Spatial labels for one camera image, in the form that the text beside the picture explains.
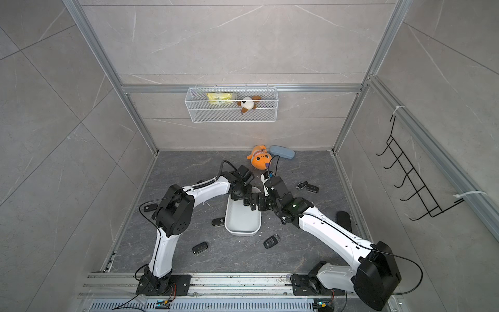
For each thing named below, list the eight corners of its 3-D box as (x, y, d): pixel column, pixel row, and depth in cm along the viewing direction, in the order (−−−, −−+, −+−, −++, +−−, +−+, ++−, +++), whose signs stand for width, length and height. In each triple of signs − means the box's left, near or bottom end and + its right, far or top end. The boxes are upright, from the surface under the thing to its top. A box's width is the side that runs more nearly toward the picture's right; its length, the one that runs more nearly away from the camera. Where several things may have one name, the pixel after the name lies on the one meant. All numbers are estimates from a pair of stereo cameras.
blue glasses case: (268, 155, 119) (268, 152, 117) (270, 146, 123) (271, 144, 122) (294, 160, 116) (294, 158, 114) (295, 151, 120) (296, 149, 119)
